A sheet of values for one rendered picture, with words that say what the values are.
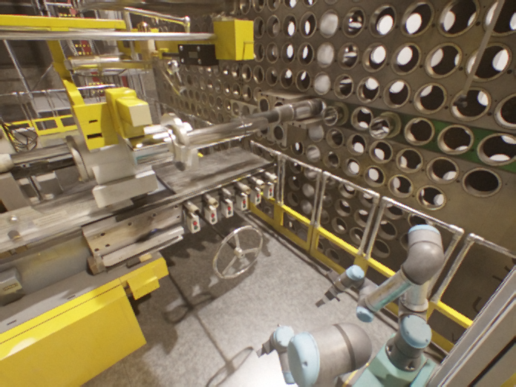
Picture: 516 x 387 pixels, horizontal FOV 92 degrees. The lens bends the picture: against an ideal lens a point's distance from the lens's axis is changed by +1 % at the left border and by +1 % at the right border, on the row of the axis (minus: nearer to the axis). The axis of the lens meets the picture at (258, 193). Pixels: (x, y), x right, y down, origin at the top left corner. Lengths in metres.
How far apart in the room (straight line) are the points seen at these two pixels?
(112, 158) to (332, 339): 1.65
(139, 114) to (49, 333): 1.36
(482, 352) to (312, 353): 0.35
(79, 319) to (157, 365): 0.68
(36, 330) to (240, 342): 1.31
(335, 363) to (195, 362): 1.61
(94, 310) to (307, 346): 1.51
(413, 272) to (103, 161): 1.80
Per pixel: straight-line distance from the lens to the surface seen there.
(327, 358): 0.76
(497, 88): 2.60
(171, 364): 2.31
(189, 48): 1.25
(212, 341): 2.32
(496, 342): 0.72
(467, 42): 2.64
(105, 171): 1.94
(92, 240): 2.12
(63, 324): 2.04
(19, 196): 2.32
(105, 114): 1.77
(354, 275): 1.40
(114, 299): 2.00
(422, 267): 1.14
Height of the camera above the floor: 2.02
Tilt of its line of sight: 31 degrees down
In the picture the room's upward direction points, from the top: straight up
